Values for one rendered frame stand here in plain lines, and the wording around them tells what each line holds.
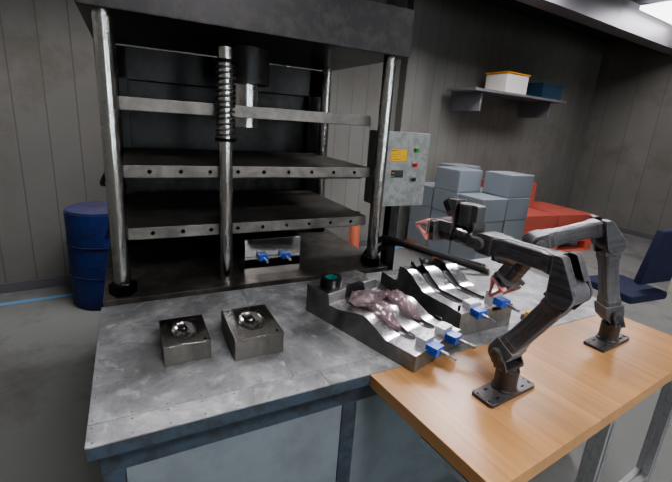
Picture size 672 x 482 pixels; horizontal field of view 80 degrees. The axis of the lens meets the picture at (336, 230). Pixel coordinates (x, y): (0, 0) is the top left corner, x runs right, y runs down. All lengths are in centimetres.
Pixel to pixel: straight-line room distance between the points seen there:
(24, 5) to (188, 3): 237
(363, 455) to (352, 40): 159
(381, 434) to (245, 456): 47
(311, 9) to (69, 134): 256
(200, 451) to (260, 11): 147
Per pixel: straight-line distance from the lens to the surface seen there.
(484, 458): 109
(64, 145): 388
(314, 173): 190
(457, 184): 446
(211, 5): 168
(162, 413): 114
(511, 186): 449
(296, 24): 177
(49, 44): 389
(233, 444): 125
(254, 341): 126
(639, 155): 824
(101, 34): 166
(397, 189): 223
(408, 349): 128
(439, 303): 155
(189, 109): 176
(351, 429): 141
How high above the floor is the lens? 151
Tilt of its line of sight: 15 degrees down
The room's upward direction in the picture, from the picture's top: 4 degrees clockwise
